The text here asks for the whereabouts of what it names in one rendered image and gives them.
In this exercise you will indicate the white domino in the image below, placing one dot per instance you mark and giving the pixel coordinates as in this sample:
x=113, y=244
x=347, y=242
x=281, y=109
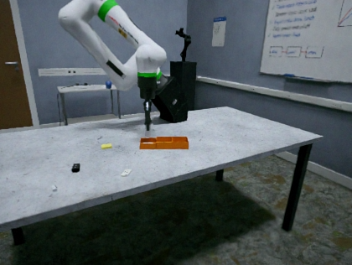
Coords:
x=126, y=172

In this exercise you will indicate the orange rack of bins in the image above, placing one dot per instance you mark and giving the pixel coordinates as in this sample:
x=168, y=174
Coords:
x=164, y=143

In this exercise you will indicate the yellow square pad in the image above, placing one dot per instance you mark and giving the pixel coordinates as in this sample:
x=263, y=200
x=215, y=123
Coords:
x=104, y=146

